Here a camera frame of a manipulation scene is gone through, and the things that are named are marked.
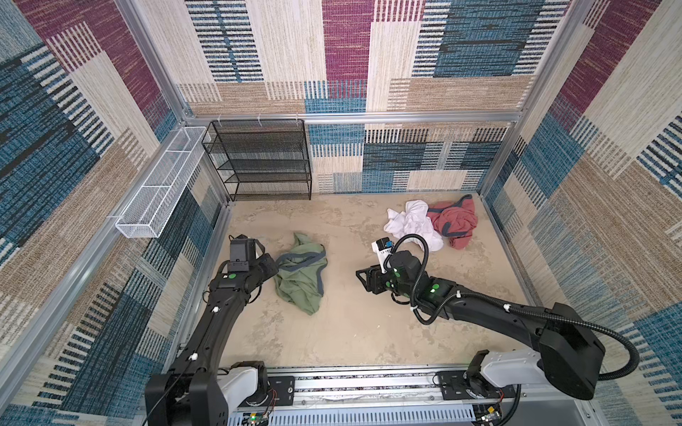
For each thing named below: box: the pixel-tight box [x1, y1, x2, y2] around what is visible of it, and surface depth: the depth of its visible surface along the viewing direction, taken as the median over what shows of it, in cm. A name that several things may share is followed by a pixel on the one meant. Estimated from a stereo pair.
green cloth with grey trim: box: [275, 232, 328, 316], surface depth 89 cm
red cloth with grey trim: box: [426, 193, 478, 251], surface depth 106 cm
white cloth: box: [383, 199, 445, 253], surface depth 107 cm
